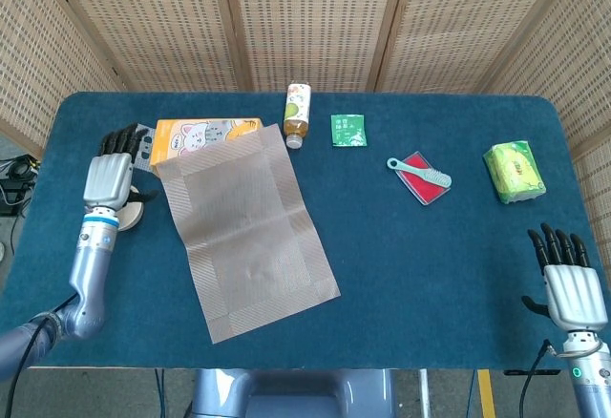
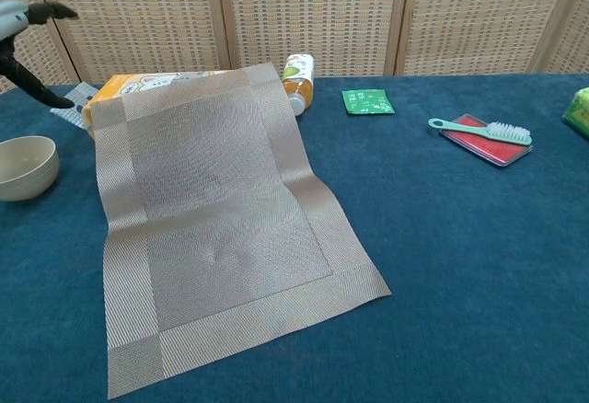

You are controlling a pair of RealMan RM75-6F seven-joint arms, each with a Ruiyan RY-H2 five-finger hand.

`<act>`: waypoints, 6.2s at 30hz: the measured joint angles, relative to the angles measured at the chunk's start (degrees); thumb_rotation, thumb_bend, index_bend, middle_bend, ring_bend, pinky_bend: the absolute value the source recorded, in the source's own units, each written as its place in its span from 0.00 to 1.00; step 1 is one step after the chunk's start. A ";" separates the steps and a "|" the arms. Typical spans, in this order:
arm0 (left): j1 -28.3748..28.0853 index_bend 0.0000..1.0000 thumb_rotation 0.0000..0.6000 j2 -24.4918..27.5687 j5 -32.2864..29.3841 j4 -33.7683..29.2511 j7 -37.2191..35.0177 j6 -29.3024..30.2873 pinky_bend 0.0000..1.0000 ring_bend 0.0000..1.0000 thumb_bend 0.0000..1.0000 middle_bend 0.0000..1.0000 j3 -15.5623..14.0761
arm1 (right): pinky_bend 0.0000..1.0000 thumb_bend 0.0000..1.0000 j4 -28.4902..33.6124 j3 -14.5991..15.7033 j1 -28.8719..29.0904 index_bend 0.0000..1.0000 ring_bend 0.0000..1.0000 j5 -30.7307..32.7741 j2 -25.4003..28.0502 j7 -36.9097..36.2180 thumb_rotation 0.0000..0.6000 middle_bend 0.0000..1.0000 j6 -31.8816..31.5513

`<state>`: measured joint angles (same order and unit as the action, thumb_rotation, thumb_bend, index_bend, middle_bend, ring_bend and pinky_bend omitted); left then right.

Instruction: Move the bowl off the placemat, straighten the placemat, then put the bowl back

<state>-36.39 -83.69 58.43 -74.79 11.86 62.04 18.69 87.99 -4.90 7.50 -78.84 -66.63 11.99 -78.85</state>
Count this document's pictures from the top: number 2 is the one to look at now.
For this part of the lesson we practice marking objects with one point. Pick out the left silver-black robot hand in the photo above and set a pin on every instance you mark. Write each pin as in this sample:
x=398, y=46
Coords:
x=11, y=16

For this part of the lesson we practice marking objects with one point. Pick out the beige round bowl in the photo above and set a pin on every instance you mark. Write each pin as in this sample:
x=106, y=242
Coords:
x=25, y=168

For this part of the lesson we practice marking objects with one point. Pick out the brown woven placemat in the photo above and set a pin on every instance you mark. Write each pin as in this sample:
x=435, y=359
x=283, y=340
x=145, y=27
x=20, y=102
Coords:
x=216, y=200

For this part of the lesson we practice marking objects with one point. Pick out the orange cat-print tissue pack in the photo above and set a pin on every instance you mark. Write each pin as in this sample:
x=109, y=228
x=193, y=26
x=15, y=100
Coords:
x=115, y=88

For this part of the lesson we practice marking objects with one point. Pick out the woven rattan folding screen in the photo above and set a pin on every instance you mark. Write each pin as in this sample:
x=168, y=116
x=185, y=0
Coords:
x=299, y=12

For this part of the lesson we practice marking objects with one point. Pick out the tea bottle with white cap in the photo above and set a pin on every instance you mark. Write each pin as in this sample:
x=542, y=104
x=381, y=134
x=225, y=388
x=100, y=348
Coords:
x=299, y=76

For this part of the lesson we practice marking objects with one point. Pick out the green sachet packet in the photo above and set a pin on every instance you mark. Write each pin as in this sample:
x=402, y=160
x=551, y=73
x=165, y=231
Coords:
x=367, y=101

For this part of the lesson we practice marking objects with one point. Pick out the red flat ink pad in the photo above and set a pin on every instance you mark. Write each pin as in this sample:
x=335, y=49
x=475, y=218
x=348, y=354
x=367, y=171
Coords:
x=488, y=151

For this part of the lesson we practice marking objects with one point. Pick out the mint green brush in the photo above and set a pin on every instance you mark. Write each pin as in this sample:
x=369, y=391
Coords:
x=508, y=134

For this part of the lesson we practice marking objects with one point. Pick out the green pocket tissue pack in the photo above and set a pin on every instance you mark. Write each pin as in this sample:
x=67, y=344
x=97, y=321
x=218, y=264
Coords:
x=579, y=113

